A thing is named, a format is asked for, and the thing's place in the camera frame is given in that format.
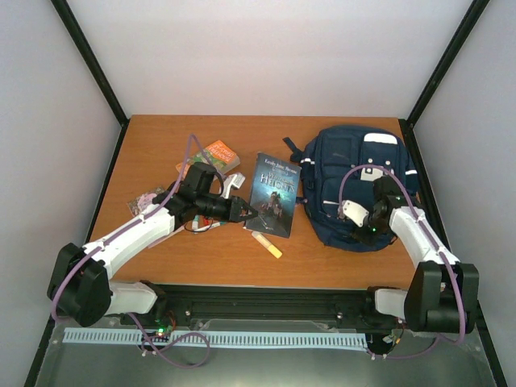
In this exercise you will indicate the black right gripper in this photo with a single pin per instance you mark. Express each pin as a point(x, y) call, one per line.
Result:
point(367, 239)

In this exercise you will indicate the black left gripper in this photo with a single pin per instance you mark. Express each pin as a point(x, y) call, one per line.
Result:
point(234, 211)

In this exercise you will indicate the dark blue Wuthering Heights book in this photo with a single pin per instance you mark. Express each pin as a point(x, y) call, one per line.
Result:
point(273, 195)

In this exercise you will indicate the orange green paperback book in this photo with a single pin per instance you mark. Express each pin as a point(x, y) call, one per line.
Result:
point(218, 154)

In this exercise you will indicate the navy blue student backpack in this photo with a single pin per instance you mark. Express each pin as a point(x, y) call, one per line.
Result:
point(327, 158)

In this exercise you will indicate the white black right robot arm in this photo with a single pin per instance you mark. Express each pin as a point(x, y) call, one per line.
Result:
point(423, 266)

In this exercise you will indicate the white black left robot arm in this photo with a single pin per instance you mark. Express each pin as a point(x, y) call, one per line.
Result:
point(121, 242)

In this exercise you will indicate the yellow highlighter pen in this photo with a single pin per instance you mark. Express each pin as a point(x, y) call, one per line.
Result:
point(265, 243)

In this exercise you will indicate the green capped white marker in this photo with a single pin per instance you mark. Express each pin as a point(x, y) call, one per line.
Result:
point(208, 227)

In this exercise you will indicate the pink illustrated paperback book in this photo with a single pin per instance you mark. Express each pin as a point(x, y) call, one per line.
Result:
point(141, 203)

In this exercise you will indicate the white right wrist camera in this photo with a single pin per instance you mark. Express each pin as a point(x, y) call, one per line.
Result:
point(353, 211)

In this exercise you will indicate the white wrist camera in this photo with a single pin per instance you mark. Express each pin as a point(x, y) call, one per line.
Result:
point(353, 211)
point(233, 181)

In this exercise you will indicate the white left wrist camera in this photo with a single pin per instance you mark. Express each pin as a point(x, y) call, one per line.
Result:
point(233, 181)

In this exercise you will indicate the black aluminium frame rail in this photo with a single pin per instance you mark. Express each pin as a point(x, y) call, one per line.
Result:
point(343, 308)

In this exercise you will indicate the black left frame post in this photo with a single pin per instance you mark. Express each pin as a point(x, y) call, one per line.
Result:
point(73, 27)

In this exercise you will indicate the black frame post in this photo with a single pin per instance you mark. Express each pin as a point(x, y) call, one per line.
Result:
point(457, 41)
point(73, 27)

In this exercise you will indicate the light blue slotted cable duct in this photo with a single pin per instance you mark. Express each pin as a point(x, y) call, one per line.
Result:
point(219, 339)

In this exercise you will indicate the black right frame post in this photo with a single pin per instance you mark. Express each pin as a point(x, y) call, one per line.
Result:
point(457, 41)

